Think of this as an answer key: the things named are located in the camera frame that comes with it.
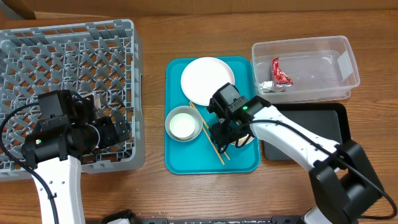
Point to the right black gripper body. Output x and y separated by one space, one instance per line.
223 134

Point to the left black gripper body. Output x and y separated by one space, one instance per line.
122 131

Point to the small pink bowl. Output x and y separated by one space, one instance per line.
243 141

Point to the grey bowl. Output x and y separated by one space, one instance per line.
184 109

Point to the red snack wrapper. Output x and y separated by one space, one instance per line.
278 75

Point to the white cup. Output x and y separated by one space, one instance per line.
182 126

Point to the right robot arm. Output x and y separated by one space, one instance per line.
344 183

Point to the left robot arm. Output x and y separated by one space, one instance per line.
69 129

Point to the wooden chopstick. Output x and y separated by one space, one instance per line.
213 146
202 120

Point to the teal serving tray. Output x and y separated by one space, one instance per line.
198 156

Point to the large white plate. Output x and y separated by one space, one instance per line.
202 77

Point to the grey plastic dish rack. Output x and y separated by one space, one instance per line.
104 58

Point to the clear plastic bin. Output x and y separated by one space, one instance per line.
321 68

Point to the black tray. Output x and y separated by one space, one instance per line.
327 120

